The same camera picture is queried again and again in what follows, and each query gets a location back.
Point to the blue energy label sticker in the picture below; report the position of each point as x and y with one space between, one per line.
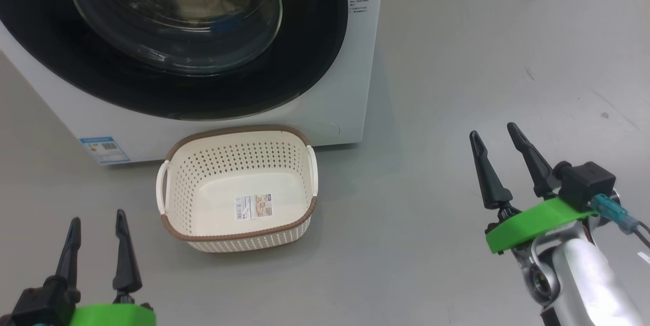
104 150

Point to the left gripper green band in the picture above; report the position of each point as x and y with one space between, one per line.
111 317

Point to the white front-load washing machine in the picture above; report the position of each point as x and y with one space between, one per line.
203 130

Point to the paper sticker in basket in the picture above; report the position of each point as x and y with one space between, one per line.
254 206

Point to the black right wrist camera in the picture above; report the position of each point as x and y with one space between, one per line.
589 184

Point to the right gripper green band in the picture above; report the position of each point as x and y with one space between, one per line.
533 222

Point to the black glass washing machine door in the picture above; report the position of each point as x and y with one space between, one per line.
315 36

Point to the cream laundry basket brown rim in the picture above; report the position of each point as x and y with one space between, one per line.
193 184

